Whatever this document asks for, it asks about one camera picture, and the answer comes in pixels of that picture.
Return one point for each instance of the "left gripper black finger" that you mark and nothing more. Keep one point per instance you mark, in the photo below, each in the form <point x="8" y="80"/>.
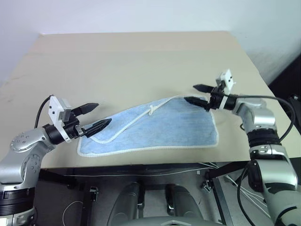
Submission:
<point x="85" y="108"/>
<point x="98" y="126"/>

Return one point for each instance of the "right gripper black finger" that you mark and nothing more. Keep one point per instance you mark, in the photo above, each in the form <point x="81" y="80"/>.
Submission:
<point x="196" y="101"/>
<point x="203" y="88"/>

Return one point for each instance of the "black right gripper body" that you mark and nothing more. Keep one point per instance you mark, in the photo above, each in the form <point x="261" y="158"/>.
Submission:
<point x="215" y="100"/>

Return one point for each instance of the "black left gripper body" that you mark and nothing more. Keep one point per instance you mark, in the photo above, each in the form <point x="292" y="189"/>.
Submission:
<point x="73" y="128"/>

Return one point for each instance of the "blue cloth with white trim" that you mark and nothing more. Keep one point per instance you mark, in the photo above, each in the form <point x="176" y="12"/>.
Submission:
<point x="176" y="124"/>

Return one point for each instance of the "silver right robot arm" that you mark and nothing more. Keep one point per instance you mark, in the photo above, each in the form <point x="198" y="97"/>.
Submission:
<point x="263" y="117"/>

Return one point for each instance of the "dark grey rounded shape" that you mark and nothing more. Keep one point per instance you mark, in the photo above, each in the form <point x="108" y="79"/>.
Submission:
<point x="183" y="202"/>
<point x="127" y="202"/>

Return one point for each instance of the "grey robot torso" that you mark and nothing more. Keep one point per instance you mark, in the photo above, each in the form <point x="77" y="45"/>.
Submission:
<point x="174" y="222"/>

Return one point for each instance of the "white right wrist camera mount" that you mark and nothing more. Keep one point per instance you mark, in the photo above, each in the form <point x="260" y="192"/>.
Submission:
<point x="227" y="78"/>

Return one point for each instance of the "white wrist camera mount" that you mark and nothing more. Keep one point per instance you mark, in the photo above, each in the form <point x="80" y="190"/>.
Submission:
<point x="54" y="108"/>
<point x="227" y="78"/>

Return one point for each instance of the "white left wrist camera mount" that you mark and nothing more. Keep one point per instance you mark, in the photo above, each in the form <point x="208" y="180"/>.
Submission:
<point x="54" y="108"/>

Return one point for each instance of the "black metal table frame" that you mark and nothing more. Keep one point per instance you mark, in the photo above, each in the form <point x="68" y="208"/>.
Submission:
<point x="117" y="170"/>

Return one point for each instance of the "silver clamp on frame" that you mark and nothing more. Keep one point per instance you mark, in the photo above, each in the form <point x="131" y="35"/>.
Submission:
<point x="94" y="191"/>

